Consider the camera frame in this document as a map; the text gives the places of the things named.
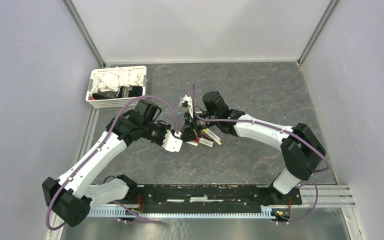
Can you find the white grey pen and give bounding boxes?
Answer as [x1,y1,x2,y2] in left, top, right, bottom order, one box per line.
[186,141,198,146]

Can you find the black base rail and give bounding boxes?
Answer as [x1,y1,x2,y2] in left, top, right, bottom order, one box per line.
[119,184,303,214]

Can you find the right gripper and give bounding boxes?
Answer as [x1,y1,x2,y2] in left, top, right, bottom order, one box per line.
[179,110,219,143]

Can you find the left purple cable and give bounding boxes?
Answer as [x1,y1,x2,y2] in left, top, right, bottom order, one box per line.
[45,95,182,232]

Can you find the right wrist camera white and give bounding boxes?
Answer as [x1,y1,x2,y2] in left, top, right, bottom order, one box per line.
[179,94,194,111]

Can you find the purple cable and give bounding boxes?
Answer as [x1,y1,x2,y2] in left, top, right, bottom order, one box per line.
[45,95,182,232]
[189,83,329,225]

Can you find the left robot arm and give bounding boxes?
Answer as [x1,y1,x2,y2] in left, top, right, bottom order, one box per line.
[42,96,182,231]

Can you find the right base electronics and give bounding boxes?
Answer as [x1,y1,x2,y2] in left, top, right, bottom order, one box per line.
[270,208,291,222]

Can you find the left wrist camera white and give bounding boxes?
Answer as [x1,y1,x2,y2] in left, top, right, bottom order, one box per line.
[162,130,183,153]

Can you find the black item in basket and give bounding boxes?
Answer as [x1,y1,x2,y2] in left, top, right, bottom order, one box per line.
[91,86,144,100]

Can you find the red cap white pen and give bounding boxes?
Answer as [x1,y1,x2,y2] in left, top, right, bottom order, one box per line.
[195,137,215,148]

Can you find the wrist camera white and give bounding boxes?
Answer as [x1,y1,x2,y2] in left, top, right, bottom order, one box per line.
[162,130,183,153]
[179,94,194,111]

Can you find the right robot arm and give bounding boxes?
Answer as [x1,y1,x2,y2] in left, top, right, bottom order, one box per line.
[180,91,330,204]

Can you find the white cloth in basket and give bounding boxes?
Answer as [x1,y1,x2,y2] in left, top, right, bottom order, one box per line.
[90,65,147,94]

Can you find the white plastic basket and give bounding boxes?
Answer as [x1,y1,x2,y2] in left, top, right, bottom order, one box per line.
[85,65,148,109]

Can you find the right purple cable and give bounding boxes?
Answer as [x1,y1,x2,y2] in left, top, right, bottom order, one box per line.
[189,83,329,225]

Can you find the grey slotted cable duct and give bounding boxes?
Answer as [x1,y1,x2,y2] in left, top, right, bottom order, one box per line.
[87,206,275,220]

